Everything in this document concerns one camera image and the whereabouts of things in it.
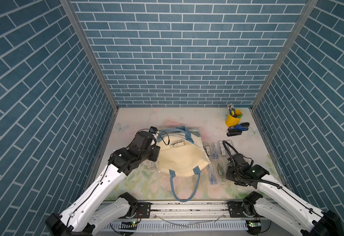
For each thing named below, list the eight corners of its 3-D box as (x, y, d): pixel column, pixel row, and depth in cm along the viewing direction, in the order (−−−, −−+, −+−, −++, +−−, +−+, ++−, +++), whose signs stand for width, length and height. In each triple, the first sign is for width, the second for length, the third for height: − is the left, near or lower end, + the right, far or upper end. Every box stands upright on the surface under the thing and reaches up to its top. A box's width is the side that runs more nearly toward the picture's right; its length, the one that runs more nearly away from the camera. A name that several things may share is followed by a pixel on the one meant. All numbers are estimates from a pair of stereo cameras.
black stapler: (227, 136, 106) (228, 134, 104) (225, 131, 109) (226, 129, 107) (241, 136, 106) (242, 134, 104) (239, 131, 109) (240, 129, 107)
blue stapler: (228, 130, 109) (230, 127, 105) (227, 126, 112) (229, 122, 108) (248, 131, 109) (250, 127, 105) (246, 126, 112) (249, 122, 108)
